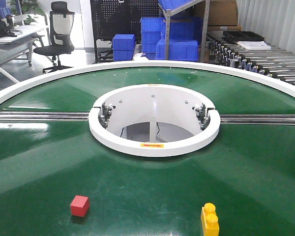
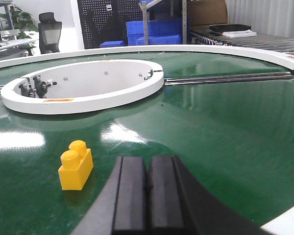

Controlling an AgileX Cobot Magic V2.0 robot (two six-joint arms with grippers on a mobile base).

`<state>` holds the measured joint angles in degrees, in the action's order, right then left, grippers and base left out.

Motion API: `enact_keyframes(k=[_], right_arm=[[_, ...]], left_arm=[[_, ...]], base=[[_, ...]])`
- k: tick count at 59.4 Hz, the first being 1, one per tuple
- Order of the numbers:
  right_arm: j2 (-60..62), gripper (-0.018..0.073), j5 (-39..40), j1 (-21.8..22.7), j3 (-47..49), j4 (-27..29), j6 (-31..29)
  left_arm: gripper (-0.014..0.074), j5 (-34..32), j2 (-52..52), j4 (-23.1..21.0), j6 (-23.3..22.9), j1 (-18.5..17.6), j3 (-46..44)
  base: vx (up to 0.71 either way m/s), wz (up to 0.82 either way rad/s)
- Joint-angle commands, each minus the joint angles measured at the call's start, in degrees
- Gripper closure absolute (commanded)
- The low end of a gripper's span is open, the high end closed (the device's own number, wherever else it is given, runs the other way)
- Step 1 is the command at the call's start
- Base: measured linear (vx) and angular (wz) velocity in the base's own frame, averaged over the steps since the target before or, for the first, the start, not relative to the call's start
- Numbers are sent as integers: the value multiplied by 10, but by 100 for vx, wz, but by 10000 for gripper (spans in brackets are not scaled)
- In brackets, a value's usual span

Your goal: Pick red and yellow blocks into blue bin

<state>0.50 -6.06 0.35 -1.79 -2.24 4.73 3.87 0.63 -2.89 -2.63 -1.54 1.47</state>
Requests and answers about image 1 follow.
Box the red cube block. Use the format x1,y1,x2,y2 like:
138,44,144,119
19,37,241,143
70,195,90,217

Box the yellow studded toy brick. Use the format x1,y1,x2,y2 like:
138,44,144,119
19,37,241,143
201,203,220,236

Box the blue crate front of rack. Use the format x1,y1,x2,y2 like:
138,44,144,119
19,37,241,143
155,39,199,62

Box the blue crate stack left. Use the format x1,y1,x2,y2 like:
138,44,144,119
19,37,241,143
112,34,136,61

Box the blue crate stack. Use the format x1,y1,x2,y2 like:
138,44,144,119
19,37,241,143
112,34,136,61
141,17,164,54

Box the blue crate stack middle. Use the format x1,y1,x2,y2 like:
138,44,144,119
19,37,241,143
141,17,164,54

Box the black pegboard panel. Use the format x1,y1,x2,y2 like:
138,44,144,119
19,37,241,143
90,0,159,62

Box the black tray on conveyor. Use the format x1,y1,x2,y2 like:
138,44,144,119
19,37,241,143
223,30,265,41

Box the cardboard box on rack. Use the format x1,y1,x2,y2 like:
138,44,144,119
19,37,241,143
207,0,238,26

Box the black mesh office chair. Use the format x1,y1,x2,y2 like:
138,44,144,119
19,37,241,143
33,1,75,74

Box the white tray on conveyor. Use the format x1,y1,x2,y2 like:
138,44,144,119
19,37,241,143
237,41,271,51

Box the white outer turntable rim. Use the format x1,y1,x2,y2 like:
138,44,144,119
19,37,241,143
0,60,295,114

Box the roller conveyor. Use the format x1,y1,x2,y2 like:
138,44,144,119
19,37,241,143
206,31,295,86

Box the white office desk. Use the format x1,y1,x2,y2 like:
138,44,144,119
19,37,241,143
0,14,50,93

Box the white inner ring hub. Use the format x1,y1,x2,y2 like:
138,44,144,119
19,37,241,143
88,84,221,157

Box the grey metal rack frame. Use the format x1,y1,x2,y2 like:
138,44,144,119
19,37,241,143
158,0,210,62

